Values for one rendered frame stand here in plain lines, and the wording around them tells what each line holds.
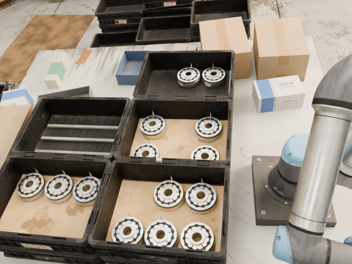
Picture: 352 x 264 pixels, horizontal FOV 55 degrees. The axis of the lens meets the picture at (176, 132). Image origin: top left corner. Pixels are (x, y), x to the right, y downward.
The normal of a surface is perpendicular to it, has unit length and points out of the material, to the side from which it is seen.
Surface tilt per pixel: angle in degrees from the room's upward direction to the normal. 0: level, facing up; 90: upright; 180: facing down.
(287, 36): 0
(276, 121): 0
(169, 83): 0
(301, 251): 38
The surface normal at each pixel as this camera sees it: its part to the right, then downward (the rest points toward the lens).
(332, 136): -0.14, 0.02
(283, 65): -0.07, 0.77
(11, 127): -0.12, -0.64
